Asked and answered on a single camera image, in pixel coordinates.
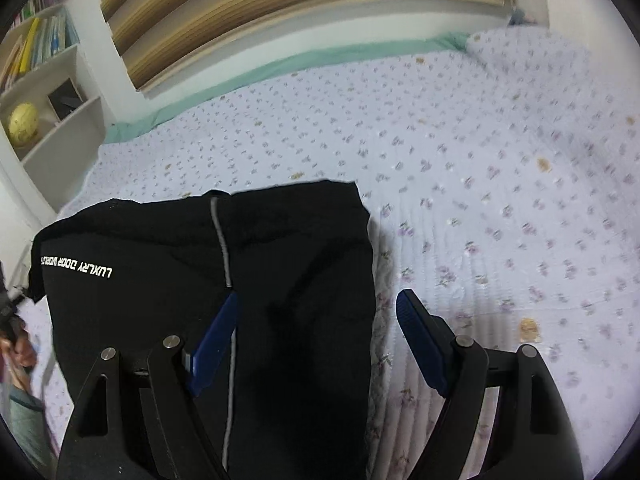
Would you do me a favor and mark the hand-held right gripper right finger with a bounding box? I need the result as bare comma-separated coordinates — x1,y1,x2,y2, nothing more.
395,289,583,480

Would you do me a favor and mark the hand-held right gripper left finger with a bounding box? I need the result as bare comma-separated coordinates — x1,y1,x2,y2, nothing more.
55,291,242,480

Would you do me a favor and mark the black hooded jacket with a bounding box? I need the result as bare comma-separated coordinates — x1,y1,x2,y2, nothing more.
31,180,377,480

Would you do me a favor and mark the person's left hand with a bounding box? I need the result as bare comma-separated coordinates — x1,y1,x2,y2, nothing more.
0,331,39,392

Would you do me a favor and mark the white bookshelf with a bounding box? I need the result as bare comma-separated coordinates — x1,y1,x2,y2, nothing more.
0,0,107,211

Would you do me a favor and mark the bed with dotted white quilt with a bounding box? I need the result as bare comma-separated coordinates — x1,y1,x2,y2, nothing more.
10,27,640,480

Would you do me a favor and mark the yellow globe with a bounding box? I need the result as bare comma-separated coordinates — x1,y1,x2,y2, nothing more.
7,102,41,147

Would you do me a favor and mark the row of leaning books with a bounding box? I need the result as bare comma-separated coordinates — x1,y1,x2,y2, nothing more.
0,12,81,92

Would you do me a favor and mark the teal bed sheet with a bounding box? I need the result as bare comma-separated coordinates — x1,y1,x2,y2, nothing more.
105,31,471,144

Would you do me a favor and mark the floral pillow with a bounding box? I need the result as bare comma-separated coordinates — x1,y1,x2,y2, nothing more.
465,27,601,93

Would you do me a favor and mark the small grey object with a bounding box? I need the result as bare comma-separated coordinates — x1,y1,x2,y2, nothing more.
507,7,539,27

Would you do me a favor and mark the striped brown window blind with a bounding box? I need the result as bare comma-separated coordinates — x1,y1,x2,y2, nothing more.
90,0,516,94

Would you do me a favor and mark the black picture frame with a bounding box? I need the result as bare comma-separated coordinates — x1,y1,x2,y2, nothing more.
47,79,85,122

